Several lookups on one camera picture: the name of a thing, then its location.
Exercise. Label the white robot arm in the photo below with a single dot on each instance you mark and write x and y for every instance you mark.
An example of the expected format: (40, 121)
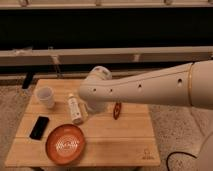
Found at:
(188, 85)

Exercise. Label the small red brown object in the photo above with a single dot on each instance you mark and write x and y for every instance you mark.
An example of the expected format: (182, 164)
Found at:
(117, 110)

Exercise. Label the small white bottle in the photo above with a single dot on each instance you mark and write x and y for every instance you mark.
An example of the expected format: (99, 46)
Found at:
(75, 112)

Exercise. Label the translucent plastic cup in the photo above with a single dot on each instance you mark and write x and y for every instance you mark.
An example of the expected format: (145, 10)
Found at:
(45, 96)

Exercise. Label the small wooden table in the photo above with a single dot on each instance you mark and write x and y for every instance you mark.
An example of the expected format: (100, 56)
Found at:
(126, 141)

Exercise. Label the orange round bowl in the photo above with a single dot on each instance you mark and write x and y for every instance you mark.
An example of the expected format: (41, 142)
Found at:
(65, 144)

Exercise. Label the black smartphone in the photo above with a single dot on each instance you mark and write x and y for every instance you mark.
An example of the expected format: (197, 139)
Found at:
(39, 128)

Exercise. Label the black object by wall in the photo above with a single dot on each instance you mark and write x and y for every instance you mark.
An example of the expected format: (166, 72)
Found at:
(28, 79)

